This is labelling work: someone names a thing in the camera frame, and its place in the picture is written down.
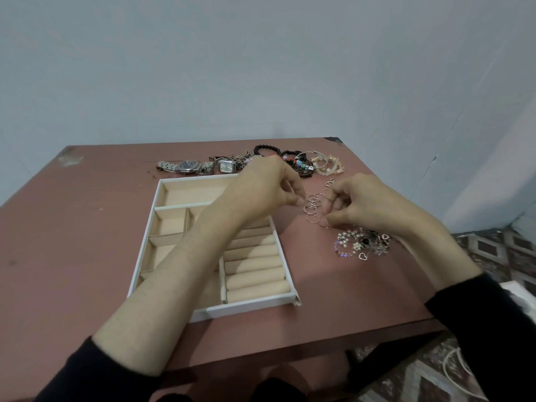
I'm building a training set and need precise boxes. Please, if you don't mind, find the pile of assorted earrings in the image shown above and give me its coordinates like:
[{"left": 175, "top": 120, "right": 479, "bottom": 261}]
[{"left": 333, "top": 228, "right": 393, "bottom": 262}]

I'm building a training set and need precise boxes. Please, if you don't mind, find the person's right hand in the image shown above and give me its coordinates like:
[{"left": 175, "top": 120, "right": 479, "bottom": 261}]
[{"left": 320, "top": 174, "right": 424, "bottom": 242}]

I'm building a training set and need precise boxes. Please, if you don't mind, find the white cable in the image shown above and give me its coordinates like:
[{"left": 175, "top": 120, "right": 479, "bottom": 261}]
[{"left": 442, "top": 346, "right": 489, "bottom": 401}]

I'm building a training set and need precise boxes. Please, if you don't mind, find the silver square-face wristwatch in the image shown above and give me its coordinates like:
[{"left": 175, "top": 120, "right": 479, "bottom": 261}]
[{"left": 209, "top": 154, "right": 253, "bottom": 174}]

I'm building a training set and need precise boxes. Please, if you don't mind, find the person's left hand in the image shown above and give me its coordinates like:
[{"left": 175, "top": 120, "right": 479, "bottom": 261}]
[{"left": 220, "top": 156, "right": 307, "bottom": 226}]

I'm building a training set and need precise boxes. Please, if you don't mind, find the person's right forearm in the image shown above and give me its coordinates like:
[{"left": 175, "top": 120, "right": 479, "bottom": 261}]
[{"left": 396, "top": 207, "right": 536, "bottom": 402}]

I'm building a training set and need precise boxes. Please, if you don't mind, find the silver round-face wristwatch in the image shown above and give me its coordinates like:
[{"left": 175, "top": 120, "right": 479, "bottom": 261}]
[{"left": 157, "top": 159, "right": 215, "bottom": 176}]

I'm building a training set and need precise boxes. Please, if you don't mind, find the dark multicolour bead bracelet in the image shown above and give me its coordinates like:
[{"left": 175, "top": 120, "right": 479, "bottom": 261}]
[{"left": 281, "top": 150, "right": 315, "bottom": 179}]

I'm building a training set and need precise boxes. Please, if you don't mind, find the pale pink bead bracelet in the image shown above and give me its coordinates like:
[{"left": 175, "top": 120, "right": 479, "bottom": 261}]
[{"left": 312, "top": 154, "right": 345, "bottom": 176}]

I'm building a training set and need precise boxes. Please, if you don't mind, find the person's left forearm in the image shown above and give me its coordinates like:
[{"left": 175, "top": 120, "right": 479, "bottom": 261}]
[{"left": 35, "top": 192, "right": 257, "bottom": 402}]

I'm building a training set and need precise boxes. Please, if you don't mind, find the silver bangle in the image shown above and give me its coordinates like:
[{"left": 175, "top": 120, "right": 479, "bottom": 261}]
[{"left": 295, "top": 151, "right": 330, "bottom": 169}]

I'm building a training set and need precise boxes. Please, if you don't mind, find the cluster of thin rings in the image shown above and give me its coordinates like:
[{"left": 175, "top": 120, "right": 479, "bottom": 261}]
[{"left": 303, "top": 190, "right": 334, "bottom": 225}]

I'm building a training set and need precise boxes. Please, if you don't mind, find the white plastic object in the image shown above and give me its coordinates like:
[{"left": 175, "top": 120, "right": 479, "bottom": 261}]
[{"left": 500, "top": 281, "right": 536, "bottom": 319}]

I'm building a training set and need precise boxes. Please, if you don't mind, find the white jewelry organizer tray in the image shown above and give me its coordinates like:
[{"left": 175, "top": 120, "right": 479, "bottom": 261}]
[{"left": 127, "top": 173, "right": 302, "bottom": 324}]

